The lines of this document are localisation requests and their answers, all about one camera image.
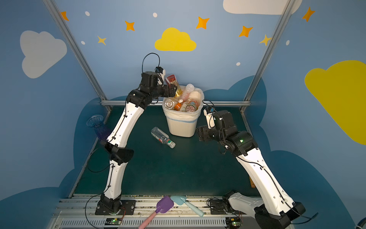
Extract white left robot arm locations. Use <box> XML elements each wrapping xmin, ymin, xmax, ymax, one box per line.
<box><xmin>95</xmin><ymin>67</ymin><xmax>177</xmax><ymax>215</ymax></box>

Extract aluminium frame post right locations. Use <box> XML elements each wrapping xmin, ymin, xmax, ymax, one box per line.
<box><xmin>244</xmin><ymin>0</ymin><xmax>296</xmax><ymax>103</ymax></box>

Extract purple ribbed plastic vase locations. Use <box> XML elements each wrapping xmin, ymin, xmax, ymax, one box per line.
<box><xmin>86</xmin><ymin>114</ymin><xmax>111</xmax><ymax>141</ymax></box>

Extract clear square bottle green label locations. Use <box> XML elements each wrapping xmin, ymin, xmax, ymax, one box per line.
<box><xmin>151</xmin><ymin>127</ymin><xmax>176</xmax><ymax>148</ymax></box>

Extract wooden handle brush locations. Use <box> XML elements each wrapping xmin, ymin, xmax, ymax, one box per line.
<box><xmin>249</xmin><ymin>178</ymin><xmax>256</xmax><ymax>189</ymax></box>

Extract white ribbed trash bin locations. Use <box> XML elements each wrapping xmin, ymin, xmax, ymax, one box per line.
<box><xmin>162</xmin><ymin>85</ymin><xmax>205</xmax><ymax>138</ymax></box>

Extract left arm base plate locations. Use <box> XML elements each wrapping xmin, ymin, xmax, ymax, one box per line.
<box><xmin>95</xmin><ymin>199</ymin><xmax>136</xmax><ymax>216</ymax></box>

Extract purple pink spatula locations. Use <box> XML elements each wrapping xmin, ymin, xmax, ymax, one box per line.
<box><xmin>138</xmin><ymin>196</ymin><xmax>174</xmax><ymax>229</ymax></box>

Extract white bin liner bag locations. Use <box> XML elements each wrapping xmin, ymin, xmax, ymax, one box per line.
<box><xmin>162</xmin><ymin>88</ymin><xmax>205</xmax><ymax>123</ymax></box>

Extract aluminium frame post left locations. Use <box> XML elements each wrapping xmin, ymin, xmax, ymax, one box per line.
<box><xmin>43</xmin><ymin>0</ymin><xmax>108</xmax><ymax>100</ymax></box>

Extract orange white tea bottle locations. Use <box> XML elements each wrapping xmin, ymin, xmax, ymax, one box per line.
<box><xmin>173</xmin><ymin>103</ymin><xmax>185</xmax><ymax>112</ymax></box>

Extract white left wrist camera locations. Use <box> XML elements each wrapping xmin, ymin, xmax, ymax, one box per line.
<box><xmin>155</xmin><ymin>66</ymin><xmax>166</xmax><ymax>85</ymax></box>

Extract red label clear bottle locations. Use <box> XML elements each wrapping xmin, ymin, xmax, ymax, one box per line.
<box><xmin>185</xmin><ymin>101</ymin><xmax>199</xmax><ymax>112</ymax></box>

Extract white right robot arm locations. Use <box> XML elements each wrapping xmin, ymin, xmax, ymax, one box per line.
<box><xmin>197</xmin><ymin>126</ymin><xmax>306</xmax><ymax>229</ymax></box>

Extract teal silicone spatula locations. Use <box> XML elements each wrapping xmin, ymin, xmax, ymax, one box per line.
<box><xmin>170</xmin><ymin>196</ymin><xmax>205</xmax><ymax>217</ymax></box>

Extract red gold energy drink bottle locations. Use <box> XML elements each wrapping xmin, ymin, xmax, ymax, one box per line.
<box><xmin>165</xmin><ymin>74</ymin><xmax>182</xmax><ymax>98</ymax></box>

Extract aluminium frame post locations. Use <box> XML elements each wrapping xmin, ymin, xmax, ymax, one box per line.
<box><xmin>244</xmin><ymin>0</ymin><xmax>296</xmax><ymax>103</ymax></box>
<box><xmin>43</xmin><ymin>0</ymin><xmax>108</xmax><ymax>100</ymax></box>

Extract aluminium frame rail back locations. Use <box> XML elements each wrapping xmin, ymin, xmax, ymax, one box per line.
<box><xmin>101</xmin><ymin>100</ymin><xmax>251</xmax><ymax>107</ymax></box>

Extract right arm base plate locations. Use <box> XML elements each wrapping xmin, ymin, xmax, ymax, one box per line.
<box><xmin>208</xmin><ymin>198</ymin><xmax>228</xmax><ymax>215</ymax></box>

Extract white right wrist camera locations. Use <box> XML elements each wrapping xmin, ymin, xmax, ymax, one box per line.
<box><xmin>204</xmin><ymin>106</ymin><xmax>215</xmax><ymax>129</ymax></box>

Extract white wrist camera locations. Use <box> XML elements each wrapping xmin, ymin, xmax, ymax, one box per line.
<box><xmin>155</xmin><ymin>66</ymin><xmax>166</xmax><ymax>85</ymax></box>
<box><xmin>204</xmin><ymin>106</ymin><xmax>215</xmax><ymax>129</ymax></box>

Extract clear bottle bird label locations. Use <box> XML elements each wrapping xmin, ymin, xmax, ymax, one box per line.
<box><xmin>164</xmin><ymin>98</ymin><xmax>177</xmax><ymax>109</ymax></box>

